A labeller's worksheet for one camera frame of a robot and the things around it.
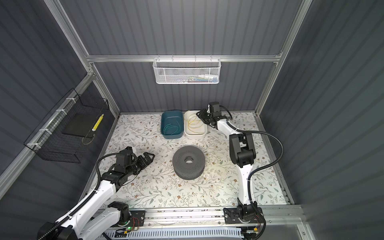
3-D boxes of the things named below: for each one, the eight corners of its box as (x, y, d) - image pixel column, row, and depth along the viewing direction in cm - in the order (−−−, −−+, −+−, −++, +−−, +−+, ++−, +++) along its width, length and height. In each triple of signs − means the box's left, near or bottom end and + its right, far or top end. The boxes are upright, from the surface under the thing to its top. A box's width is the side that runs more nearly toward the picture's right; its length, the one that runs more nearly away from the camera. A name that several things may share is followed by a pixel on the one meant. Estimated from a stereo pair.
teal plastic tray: (158, 138, 106) (156, 134, 102) (163, 114, 122) (161, 110, 118) (182, 138, 106) (182, 134, 102) (184, 114, 122) (183, 110, 118)
